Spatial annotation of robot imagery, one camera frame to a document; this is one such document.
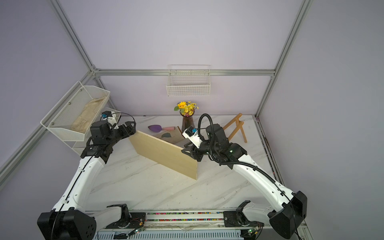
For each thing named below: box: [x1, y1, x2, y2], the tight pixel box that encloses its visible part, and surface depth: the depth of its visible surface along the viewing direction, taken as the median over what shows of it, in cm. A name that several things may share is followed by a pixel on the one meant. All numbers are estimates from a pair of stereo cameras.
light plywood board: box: [128, 130, 198, 181], surface depth 73 cm
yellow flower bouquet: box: [174, 101, 199, 117], surface depth 95 cm
